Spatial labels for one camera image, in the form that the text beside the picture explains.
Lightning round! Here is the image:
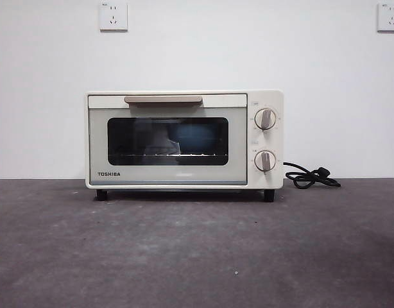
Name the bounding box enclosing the blue ribbed bowl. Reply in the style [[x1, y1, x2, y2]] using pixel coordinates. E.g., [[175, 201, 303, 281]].
[[170, 126, 219, 155]]

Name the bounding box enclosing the cream Toshiba toaster oven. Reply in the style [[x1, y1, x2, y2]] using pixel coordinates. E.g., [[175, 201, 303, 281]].
[[84, 89, 285, 203]]

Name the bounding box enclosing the oven door with glass window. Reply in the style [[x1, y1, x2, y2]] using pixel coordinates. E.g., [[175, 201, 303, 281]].
[[87, 93, 248, 186]]

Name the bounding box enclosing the beige oven knob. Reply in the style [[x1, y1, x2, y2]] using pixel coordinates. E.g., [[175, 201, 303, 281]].
[[254, 150, 277, 172], [254, 108, 278, 131]]

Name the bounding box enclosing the black oven power cord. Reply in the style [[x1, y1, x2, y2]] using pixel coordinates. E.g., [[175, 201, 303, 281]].
[[283, 161, 341, 189]]

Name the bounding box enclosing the white wall socket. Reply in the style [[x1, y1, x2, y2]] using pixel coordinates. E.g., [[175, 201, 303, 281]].
[[377, 2, 394, 33], [99, 1, 128, 32]]

